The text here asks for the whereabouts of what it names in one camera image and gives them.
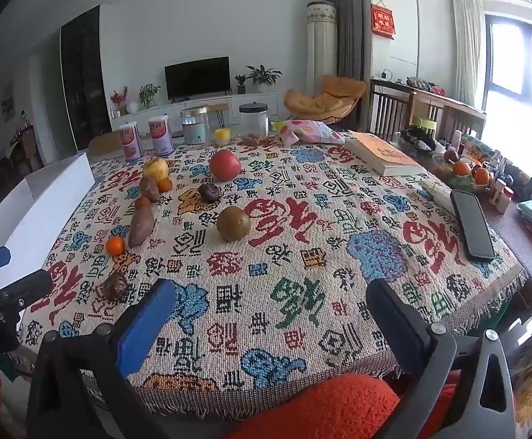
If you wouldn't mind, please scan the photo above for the black smartphone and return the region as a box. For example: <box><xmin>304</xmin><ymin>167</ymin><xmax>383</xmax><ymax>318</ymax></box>
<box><xmin>450</xmin><ymin>189</ymin><xmax>494</xmax><ymax>262</ymax></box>

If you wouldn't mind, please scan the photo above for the green-brown round fruit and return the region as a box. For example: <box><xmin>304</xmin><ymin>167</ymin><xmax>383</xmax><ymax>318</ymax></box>
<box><xmin>216</xmin><ymin>206</ymin><xmax>251</xmax><ymax>242</ymax></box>

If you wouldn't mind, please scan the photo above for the potted plant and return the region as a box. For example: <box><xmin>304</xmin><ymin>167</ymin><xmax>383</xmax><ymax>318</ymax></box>
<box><xmin>139</xmin><ymin>83</ymin><xmax>160</xmax><ymax>109</ymax></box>
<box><xmin>247</xmin><ymin>64</ymin><xmax>283</xmax><ymax>93</ymax></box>

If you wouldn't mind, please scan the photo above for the potted plant left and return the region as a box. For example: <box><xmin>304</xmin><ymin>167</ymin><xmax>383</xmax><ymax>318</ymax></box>
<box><xmin>139</xmin><ymin>83</ymin><xmax>160</xmax><ymax>109</ymax></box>

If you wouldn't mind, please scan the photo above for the orange book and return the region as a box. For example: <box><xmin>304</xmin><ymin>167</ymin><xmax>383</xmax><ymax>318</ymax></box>
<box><xmin>344</xmin><ymin>131</ymin><xmax>426</xmax><ymax>176</ymax></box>

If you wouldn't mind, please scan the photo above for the yellow small cup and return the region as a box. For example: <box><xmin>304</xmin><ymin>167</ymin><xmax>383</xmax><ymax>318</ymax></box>
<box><xmin>213</xmin><ymin>128</ymin><xmax>231</xmax><ymax>147</ymax></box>

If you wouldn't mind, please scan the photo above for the red apple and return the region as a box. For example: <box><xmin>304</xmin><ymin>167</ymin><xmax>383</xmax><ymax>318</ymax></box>
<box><xmin>209</xmin><ymin>150</ymin><xmax>241</xmax><ymax>181</ymax></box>

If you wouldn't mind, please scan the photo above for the glass jar blue label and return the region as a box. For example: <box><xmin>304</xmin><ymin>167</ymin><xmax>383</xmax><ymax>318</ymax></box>
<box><xmin>181</xmin><ymin>106</ymin><xmax>209</xmax><ymax>146</ymax></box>

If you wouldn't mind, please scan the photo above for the potted plant right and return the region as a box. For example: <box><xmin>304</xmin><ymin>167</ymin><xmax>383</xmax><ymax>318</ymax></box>
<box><xmin>247</xmin><ymin>64</ymin><xmax>283</xmax><ymax>93</ymax></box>

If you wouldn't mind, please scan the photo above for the small orange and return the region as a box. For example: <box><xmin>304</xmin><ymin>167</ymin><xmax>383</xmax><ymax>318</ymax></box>
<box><xmin>135</xmin><ymin>197</ymin><xmax>151</xmax><ymax>210</ymax></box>
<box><xmin>158</xmin><ymin>179</ymin><xmax>173</xmax><ymax>193</ymax></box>
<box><xmin>105</xmin><ymin>236</ymin><xmax>125</xmax><ymax>257</ymax></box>

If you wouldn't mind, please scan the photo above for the orange lounge chair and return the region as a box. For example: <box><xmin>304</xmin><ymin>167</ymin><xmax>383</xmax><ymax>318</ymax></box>
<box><xmin>284</xmin><ymin>74</ymin><xmax>368</xmax><ymax>125</ymax></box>

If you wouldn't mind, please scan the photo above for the fruit bowl with oranges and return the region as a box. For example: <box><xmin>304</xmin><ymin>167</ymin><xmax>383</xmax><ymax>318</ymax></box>
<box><xmin>433</xmin><ymin>149</ymin><xmax>493</xmax><ymax>194</ymax></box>

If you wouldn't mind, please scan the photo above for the small orange front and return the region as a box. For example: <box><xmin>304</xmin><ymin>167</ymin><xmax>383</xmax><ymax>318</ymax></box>
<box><xmin>105</xmin><ymin>236</ymin><xmax>125</xmax><ymax>257</ymax></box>

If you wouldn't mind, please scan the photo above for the white tv cabinet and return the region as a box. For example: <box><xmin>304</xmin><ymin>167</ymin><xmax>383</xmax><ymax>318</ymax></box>
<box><xmin>110</xmin><ymin>93</ymin><xmax>279</xmax><ymax>135</ymax></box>

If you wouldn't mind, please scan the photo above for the red fuzzy sleeve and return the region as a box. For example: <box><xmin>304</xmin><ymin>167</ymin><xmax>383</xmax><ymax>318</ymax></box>
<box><xmin>219</xmin><ymin>372</ymin><xmax>460</xmax><ymax>439</ymax></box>

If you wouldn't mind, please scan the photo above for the black display cabinet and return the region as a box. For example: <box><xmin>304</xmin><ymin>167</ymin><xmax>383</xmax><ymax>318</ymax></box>
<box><xmin>60</xmin><ymin>6</ymin><xmax>111</xmax><ymax>151</ymax></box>

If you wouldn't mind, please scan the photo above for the white cardboard box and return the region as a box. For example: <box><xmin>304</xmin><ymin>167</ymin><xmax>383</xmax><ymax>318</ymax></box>
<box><xmin>0</xmin><ymin>154</ymin><xmax>94</xmax><ymax>289</ymax></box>

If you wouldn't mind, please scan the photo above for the brown wrinkled fruit front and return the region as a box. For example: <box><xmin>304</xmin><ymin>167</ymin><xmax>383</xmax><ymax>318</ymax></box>
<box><xmin>101</xmin><ymin>271</ymin><xmax>127</xmax><ymax>302</ymax></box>

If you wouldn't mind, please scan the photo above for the purple label can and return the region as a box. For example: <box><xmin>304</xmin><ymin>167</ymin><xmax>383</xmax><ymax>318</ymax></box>
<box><xmin>148</xmin><ymin>115</ymin><xmax>174</xmax><ymax>157</ymax></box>

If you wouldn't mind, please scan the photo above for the wooden bench chair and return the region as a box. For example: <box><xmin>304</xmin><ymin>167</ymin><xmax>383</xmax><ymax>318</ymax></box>
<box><xmin>368</xmin><ymin>78</ymin><xmax>486</xmax><ymax>141</ymax></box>

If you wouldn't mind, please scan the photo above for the black television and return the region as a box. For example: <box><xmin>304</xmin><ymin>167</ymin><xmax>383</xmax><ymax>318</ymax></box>
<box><xmin>164</xmin><ymin>57</ymin><xmax>231</xmax><ymax>100</ymax></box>

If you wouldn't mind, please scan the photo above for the long sweet potato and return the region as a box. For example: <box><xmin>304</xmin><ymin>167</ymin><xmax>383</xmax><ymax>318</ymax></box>
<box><xmin>128</xmin><ymin>206</ymin><xmax>155</xmax><ymax>249</ymax></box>

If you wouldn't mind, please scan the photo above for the short sweet potato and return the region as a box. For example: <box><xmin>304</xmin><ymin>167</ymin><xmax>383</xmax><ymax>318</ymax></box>
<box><xmin>139</xmin><ymin>176</ymin><xmax>161</xmax><ymax>203</ymax></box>

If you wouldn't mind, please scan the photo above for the yellow pear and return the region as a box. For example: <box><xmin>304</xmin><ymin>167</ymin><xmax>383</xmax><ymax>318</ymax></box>
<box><xmin>142</xmin><ymin>157</ymin><xmax>170</xmax><ymax>183</ymax></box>

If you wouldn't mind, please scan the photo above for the red wall calendar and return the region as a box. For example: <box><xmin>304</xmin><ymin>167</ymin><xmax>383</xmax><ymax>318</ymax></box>
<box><xmin>370</xmin><ymin>4</ymin><xmax>396</xmax><ymax>40</ymax></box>

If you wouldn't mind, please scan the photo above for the red flower vase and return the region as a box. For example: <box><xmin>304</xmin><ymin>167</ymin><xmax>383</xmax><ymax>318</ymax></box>
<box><xmin>110</xmin><ymin>85</ymin><xmax>128</xmax><ymax>116</ymax></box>

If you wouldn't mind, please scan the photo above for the white standing air conditioner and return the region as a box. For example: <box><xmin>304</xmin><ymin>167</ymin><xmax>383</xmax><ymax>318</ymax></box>
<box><xmin>306</xmin><ymin>1</ymin><xmax>337</xmax><ymax>95</ymax></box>

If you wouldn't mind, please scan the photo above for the patterned woven tablecloth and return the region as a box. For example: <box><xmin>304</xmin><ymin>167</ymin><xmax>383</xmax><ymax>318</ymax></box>
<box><xmin>20</xmin><ymin>138</ymin><xmax>526</xmax><ymax>417</ymax></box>

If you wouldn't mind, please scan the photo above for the clear jar black lid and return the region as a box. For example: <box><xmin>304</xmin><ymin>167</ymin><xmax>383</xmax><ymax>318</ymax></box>
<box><xmin>239</xmin><ymin>102</ymin><xmax>269</xmax><ymax>137</ymax></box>

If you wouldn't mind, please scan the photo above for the grey curtain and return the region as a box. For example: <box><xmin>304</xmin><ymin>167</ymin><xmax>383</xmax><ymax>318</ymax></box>
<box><xmin>329</xmin><ymin>0</ymin><xmax>372</xmax><ymax>132</ymax></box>

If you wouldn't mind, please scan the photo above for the red label can left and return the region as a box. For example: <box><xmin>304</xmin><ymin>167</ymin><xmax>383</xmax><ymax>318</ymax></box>
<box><xmin>117</xmin><ymin>122</ymin><xmax>142</xmax><ymax>162</ymax></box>

